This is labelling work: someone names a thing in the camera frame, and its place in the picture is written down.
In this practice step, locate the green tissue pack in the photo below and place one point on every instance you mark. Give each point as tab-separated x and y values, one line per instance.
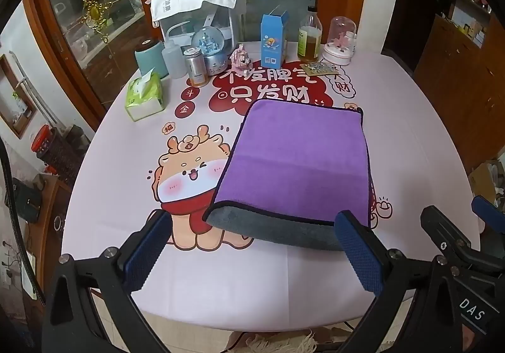
144	94

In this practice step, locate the fringed beige rug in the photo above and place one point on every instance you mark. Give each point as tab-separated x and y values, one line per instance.
292	343

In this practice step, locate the silver metal can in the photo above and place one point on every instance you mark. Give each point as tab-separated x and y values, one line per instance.
195	67

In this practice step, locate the wooden side cabinet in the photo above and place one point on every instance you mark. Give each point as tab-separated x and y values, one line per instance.
49	219

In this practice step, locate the blue castle snow globe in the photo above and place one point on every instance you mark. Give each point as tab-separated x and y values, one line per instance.
211	51

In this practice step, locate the dark wicker basket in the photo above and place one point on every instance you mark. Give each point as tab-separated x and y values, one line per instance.
63	159

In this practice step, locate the white plastic squeeze bottle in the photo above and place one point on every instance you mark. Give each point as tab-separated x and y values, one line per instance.
173	59

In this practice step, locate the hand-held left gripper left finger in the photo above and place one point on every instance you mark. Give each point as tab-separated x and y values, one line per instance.
146	252

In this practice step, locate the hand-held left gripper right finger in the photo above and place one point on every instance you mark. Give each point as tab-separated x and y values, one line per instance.
358	254

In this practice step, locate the cardboard box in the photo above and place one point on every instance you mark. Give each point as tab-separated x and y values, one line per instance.
483	179

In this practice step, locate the glass dome music box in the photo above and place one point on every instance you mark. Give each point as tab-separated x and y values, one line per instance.
339	47

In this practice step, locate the brown wooden cabinet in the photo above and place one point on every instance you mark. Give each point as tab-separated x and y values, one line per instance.
453	73

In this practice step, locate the white countertop appliance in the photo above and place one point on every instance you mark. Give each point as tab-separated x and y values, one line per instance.
232	21

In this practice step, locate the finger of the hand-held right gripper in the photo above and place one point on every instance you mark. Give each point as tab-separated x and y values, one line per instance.
442	234
487	208

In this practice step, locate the red lidded jar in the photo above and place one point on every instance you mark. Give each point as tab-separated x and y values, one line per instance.
41	140

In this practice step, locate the gold door ornament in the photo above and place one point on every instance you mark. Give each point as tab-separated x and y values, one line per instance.
94	12

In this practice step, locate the teal cylindrical container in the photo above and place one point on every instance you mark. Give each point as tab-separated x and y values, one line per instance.
148	55

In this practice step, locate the pink toy figure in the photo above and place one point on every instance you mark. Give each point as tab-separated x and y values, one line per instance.
241	57

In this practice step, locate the blue paper carton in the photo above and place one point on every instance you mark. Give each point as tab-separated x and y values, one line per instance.
273	39

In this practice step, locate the purple and grey towel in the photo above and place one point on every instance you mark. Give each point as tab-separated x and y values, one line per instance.
296	163

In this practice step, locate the glass bottle of yellow oil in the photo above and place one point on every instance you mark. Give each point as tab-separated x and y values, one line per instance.
309	41

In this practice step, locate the blister pill pack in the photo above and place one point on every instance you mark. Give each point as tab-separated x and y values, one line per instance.
321	69

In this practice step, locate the black bag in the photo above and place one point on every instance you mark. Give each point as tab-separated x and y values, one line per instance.
25	197

